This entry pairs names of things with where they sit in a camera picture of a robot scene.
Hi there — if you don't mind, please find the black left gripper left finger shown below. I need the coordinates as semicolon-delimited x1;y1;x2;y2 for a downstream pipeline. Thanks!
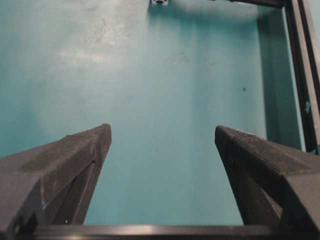
0;123;112;240

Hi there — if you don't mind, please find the long black aluminium rail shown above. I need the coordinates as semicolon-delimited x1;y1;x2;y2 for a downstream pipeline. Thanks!
283;0;320;155

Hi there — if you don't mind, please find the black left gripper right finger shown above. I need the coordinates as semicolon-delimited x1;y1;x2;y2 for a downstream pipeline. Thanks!
214;125;320;240

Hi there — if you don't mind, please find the black rectangular aluminium frame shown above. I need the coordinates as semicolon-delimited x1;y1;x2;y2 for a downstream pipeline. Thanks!
149;0;286;8

